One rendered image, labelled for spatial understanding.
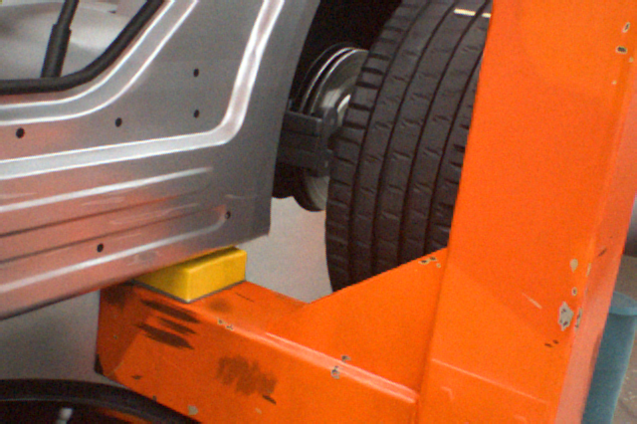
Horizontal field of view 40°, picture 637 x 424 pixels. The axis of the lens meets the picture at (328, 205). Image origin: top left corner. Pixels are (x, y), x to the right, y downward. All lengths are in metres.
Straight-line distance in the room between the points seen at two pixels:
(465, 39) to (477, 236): 0.40
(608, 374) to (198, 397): 0.60
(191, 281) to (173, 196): 0.15
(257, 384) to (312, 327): 0.11
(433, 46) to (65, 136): 0.55
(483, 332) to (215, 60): 0.50
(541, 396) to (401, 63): 0.53
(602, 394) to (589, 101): 0.60
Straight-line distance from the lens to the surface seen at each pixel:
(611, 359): 1.38
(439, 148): 1.23
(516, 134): 0.95
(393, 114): 1.26
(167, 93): 1.14
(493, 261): 0.98
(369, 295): 1.09
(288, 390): 1.17
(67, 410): 1.35
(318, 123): 1.54
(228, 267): 1.30
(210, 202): 1.21
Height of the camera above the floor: 1.16
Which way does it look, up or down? 15 degrees down
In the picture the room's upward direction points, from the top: 8 degrees clockwise
